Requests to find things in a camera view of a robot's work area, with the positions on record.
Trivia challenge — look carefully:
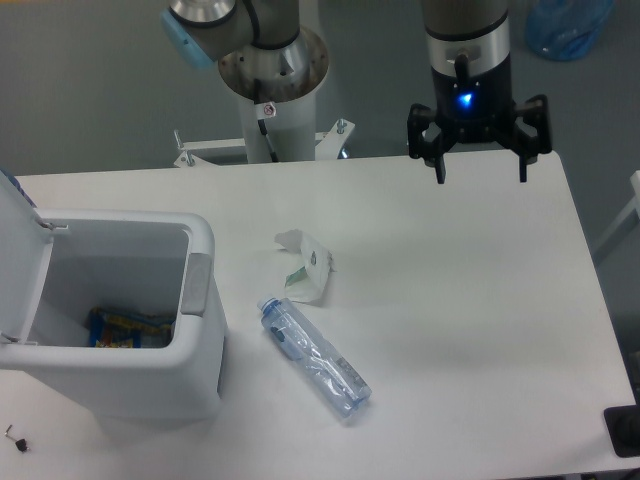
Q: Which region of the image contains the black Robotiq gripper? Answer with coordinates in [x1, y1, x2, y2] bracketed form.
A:
[407, 64, 552, 184]

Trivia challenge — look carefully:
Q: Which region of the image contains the white paper wrapper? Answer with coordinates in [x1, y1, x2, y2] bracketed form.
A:
[274, 229, 334, 303]

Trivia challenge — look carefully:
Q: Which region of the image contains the clear plastic water bottle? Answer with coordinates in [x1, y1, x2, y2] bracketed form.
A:
[257, 296, 372, 419]

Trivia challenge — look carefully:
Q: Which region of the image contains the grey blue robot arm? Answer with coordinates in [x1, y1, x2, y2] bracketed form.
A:
[160, 1, 552, 181]

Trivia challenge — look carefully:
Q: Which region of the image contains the white trash can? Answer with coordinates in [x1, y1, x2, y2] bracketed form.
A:
[1, 179, 227, 419]

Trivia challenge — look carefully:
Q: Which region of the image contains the blue plastic bag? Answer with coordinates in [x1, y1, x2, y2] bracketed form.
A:
[524, 0, 616, 62]

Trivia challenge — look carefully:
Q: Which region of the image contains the black device at edge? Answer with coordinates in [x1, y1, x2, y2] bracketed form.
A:
[604, 405, 639, 458]

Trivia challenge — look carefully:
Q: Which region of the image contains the colourful snack wrapper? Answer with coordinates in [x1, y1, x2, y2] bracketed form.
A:
[88, 307, 176, 349]

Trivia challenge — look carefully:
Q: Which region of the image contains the white frame at right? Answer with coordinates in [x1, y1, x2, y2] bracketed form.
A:
[592, 170, 639, 265]

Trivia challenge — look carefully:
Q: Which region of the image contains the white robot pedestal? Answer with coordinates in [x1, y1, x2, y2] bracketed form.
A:
[172, 27, 357, 169]

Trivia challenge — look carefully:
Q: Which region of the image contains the black pedestal cable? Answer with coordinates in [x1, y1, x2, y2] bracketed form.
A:
[252, 78, 279, 163]

